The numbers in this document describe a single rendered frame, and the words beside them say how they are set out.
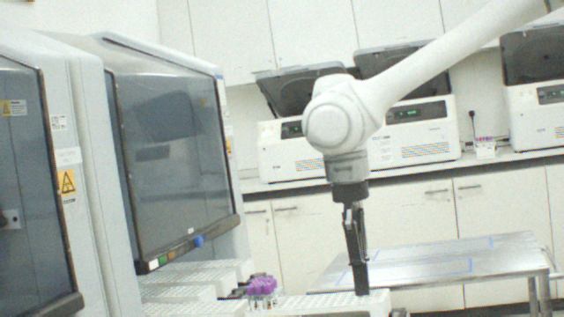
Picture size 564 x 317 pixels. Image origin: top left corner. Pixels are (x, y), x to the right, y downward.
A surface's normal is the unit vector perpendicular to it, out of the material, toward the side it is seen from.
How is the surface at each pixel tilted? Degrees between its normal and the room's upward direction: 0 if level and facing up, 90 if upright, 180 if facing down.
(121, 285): 90
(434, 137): 90
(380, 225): 90
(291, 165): 90
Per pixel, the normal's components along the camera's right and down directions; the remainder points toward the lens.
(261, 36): -0.28, 0.09
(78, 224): 0.95, -0.12
